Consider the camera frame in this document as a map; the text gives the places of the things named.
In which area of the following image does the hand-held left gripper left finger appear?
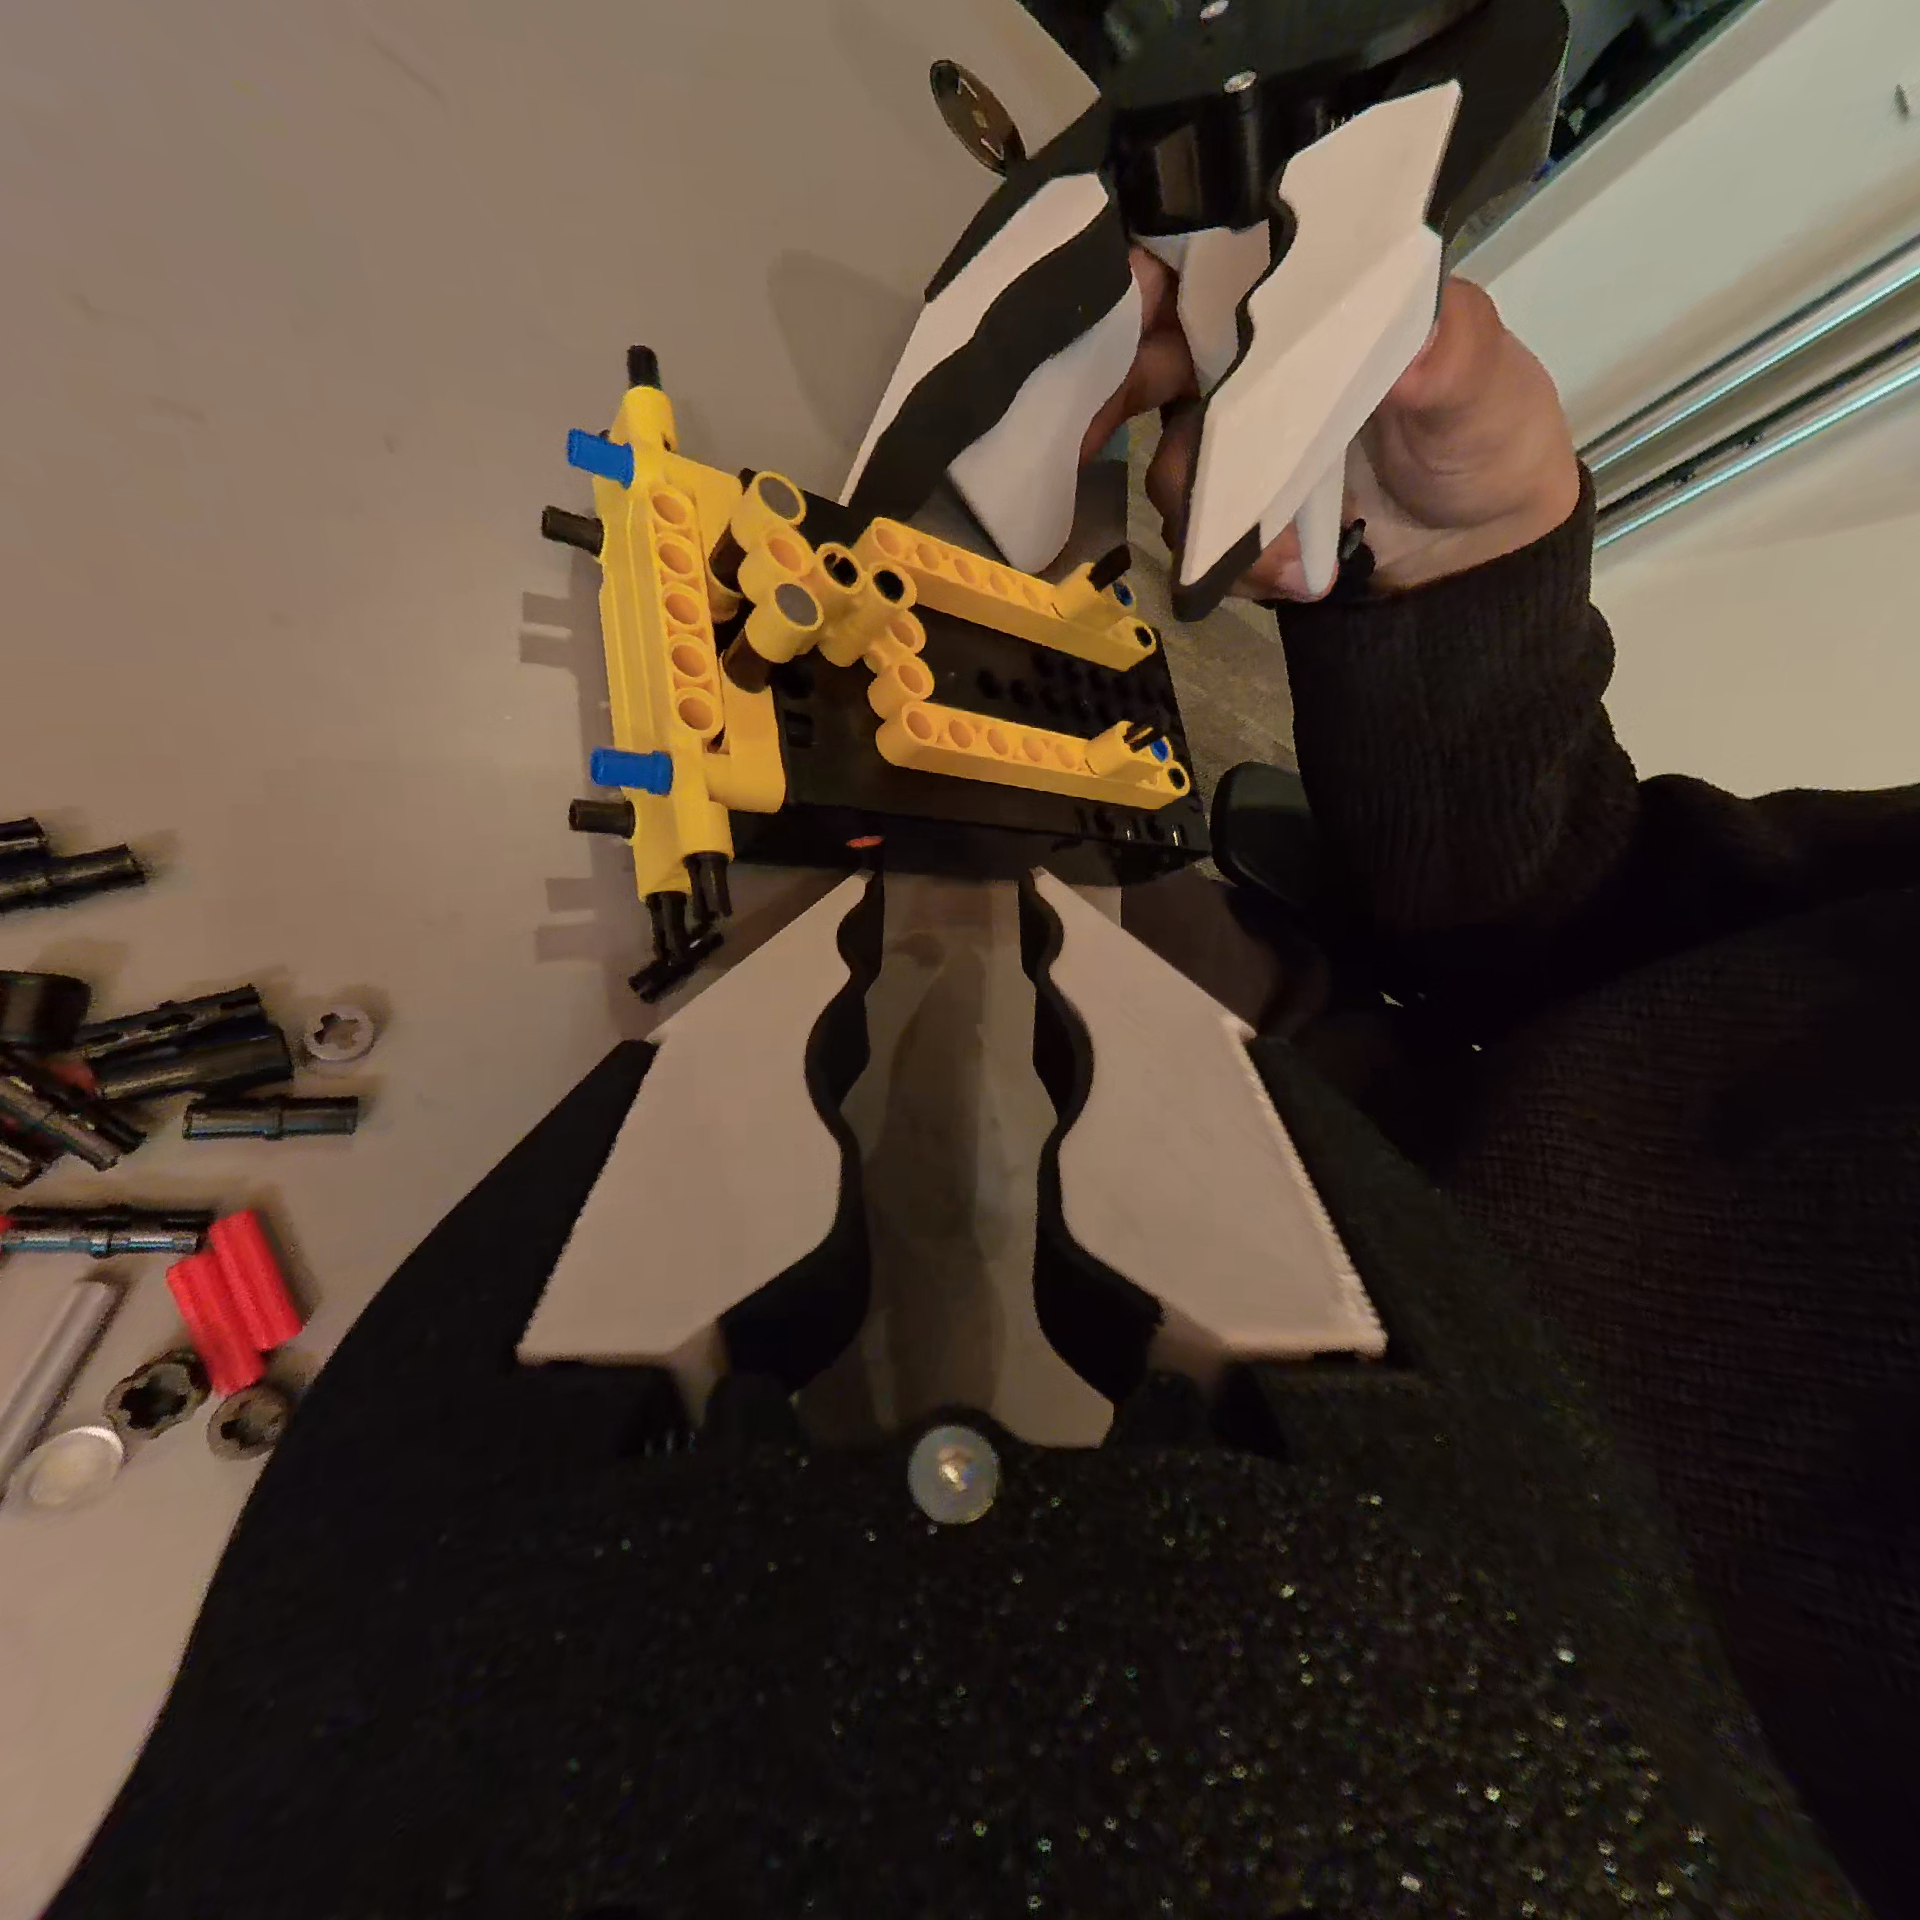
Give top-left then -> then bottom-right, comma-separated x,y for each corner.
517,874 -> 886,1419

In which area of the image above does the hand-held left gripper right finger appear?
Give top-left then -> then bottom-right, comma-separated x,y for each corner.
1017,867 -> 1388,1426

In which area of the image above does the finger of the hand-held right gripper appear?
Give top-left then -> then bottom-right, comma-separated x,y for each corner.
1171,82 -> 1466,625
839,106 -> 1149,561

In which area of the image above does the yellow and black brick assembly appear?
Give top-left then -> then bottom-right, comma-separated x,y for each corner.
539,346 -> 1213,1004

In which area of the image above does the person's right forearm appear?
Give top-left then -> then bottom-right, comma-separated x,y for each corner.
1271,464 -> 1652,939

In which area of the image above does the person's right hand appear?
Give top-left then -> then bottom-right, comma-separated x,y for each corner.
1079,246 -> 1583,606

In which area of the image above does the black round table grommet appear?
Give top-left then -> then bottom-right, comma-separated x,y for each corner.
927,60 -> 1031,176

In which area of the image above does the black chair armrest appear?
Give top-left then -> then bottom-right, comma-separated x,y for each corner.
1206,761 -> 1326,905

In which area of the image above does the red connector piece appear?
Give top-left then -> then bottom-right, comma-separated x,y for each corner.
164,1210 -> 303,1395

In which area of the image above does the pile of small building pieces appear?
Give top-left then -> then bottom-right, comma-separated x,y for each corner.
0,817 -> 365,1261

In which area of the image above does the silver axle rod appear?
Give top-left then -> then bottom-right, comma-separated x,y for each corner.
0,1270 -> 129,1488

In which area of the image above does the silver round disc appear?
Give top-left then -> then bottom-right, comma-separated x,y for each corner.
7,1425 -> 129,1512

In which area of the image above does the metal rail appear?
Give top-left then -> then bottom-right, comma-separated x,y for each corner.
1591,369 -> 1920,553
1575,246 -> 1920,470

